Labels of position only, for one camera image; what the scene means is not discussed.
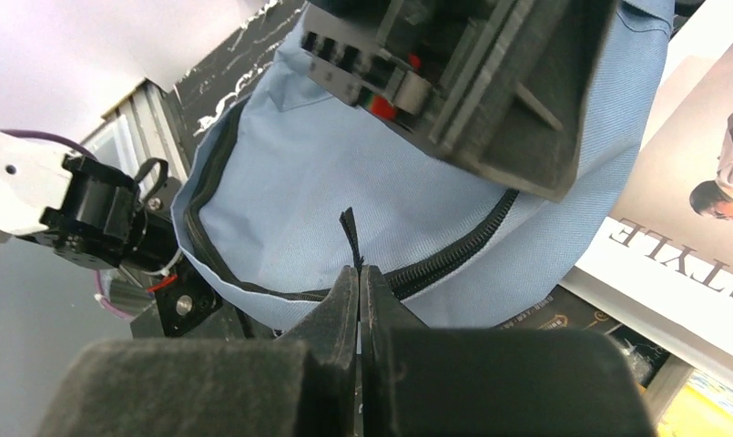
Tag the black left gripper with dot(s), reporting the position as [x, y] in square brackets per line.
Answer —
[496, 88]

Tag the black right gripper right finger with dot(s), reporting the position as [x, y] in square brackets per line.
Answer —
[421, 381]

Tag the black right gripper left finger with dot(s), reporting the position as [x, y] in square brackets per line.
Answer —
[300, 384]

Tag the black zipper pull tab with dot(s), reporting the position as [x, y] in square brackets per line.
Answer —
[348, 224]

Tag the light blue student backpack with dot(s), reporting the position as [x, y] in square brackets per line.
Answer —
[259, 215]

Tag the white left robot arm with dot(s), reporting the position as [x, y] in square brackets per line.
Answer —
[98, 217]

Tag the dark three days book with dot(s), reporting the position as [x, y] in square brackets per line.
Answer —
[563, 309]

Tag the white style magazine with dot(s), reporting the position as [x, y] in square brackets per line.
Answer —
[655, 264]

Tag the colourful blue storey book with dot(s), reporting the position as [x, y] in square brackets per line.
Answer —
[702, 408]

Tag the aluminium rail frame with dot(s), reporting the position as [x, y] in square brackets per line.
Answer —
[144, 125]

